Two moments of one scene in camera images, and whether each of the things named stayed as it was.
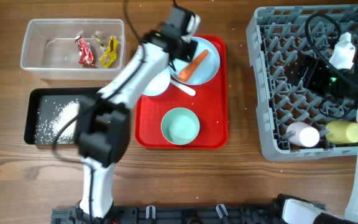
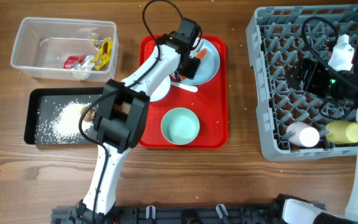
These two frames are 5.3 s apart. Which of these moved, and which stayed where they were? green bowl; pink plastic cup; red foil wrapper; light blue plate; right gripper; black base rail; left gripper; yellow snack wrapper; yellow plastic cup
Moved: left gripper; red foil wrapper; yellow snack wrapper
Stayed: green bowl; right gripper; yellow plastic cup; black base rail; pink plastic cup; light blue plate
